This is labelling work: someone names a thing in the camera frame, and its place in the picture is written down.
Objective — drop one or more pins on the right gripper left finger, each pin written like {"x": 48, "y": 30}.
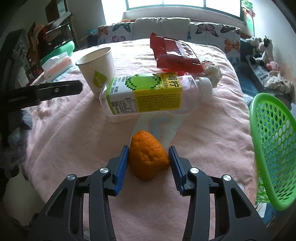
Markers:
{"x": 62, "y": 216}

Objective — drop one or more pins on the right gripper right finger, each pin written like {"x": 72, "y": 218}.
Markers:
{"x": 235, "y": 216}

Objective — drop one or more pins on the white paper cup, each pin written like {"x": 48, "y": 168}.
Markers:
{"x": 97, "y": 68}

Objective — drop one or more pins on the orange peel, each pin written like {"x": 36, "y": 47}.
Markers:
{"x": 146, "y": 157}

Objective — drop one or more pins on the lime juice plastic bottle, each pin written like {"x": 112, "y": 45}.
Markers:
{"x": 177, "y": 92}

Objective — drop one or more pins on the white tissue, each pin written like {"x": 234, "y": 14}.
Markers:
{"x": 213, "y": 73}

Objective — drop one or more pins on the red snack bag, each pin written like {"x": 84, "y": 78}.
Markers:
{"x": 174, "y": 55}

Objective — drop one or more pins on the pink tissue pack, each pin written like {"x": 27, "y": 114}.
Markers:
{"x": 57, "y": 65}

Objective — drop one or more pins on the green plastic tub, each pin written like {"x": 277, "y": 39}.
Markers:
{"x": 67, "y": 47}

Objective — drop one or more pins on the dark wooden shelf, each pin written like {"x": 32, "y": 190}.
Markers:
{"x": 44, "y": 39}

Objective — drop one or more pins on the green plastic basket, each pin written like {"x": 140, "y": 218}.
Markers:
{"x": 273, "y": 134}

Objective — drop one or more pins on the left butterfly cushion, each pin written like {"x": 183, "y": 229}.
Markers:
{"x": 114, "y": 33}

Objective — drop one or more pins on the butterfly cushion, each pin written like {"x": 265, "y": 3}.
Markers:
{"x": 224, "y": 37}
{"x": 114, "y": 33}

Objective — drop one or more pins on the crumpled patterned cloth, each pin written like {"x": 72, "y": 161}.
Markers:
{"x": 276, "y": 80}

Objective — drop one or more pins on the pink plush toy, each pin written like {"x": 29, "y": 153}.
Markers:
{"x": 273, "y": 66}

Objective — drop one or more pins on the cow plush toy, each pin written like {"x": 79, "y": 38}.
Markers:
{"x": 266, "y": 47}

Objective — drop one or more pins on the grey plush toy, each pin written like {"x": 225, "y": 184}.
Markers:
{"x": 254, "y": 42}

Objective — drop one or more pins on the grey plain cushion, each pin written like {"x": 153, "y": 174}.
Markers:
{"x": 175, "y": 28}

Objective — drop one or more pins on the right butterfly cushion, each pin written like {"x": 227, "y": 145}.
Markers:
{"x": 224, "y": 37}

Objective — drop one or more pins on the colourful pinwheel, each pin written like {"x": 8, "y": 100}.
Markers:
{"x": 247, "y": 7}

